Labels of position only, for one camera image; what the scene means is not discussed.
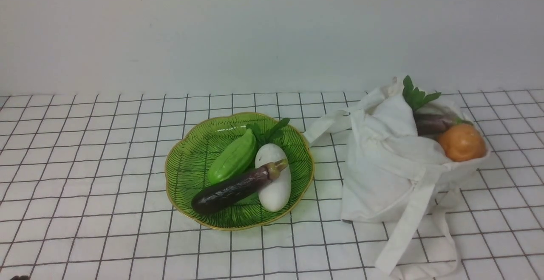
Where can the white cloth tote bag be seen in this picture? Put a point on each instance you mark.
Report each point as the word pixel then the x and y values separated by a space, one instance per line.
pixel 394 175

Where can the purple eggplant in bag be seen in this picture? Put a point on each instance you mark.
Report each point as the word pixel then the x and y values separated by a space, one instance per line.
pixel 432 124

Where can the green leafy vegetable in bag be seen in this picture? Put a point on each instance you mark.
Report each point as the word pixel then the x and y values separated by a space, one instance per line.
pixel 414 97

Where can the green loofah gourd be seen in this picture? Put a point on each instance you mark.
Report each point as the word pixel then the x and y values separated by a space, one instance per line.
pixel 235 159

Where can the dark purple eggplant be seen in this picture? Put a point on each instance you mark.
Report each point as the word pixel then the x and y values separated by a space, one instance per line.
pixel 226 193

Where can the orange round vegetable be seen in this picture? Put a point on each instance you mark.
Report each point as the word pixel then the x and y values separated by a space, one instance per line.
pixel 462 142

